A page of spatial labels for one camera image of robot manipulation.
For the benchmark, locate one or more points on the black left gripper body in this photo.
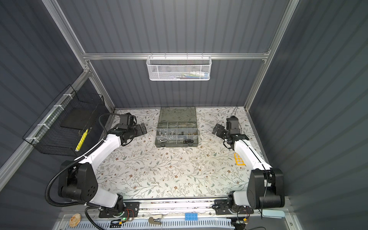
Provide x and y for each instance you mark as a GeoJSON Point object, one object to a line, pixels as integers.
{"type": "Point", "coordinates": [138, 132]}

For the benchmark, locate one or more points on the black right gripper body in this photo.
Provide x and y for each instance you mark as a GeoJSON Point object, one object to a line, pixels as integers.
{"type": "Point", "coordinates": [222, 131]}

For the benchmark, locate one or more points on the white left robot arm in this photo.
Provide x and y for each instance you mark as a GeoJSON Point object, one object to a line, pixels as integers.
{"type": "Point", "coordinates": [79, 182]}

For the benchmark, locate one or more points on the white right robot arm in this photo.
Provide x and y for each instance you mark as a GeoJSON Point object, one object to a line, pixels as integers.
{"type": "Point", "coordinates": [265, 189]}

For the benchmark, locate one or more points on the transparent green compartment organizer box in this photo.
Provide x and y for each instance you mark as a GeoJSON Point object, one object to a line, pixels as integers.
{"type": "Point", "coordinates": [177, 128]}

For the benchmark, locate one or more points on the yellow tray with white cells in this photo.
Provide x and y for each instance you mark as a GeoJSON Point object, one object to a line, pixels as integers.
{"type": "Point", "coordinates": [238, 160]}

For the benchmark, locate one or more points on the black foam pad in basket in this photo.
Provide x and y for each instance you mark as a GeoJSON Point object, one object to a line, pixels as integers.
{"type": "Point", "coordinates": [79, 119]}

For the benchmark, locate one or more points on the blue lego brick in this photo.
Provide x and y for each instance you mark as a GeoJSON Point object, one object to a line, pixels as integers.
{"type": "Point", "coordinates": [191, 217]}

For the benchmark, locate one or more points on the white remote-like device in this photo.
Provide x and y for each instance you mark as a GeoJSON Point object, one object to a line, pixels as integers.
{"type": "Point", "coordinates": [269, 213]}

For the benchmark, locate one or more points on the round wooden disc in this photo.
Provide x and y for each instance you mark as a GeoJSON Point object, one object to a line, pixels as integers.
{"type": "Point", "coordinates": [74, 221]}

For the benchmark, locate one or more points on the white wire mesh basket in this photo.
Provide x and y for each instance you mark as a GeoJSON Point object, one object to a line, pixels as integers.
{"type": "Point", "coordinates": [188, 68]}

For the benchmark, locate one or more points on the black wire wall basket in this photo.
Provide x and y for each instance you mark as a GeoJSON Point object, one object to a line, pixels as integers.
{"type": "Point", "coordinates": [48, 137]}

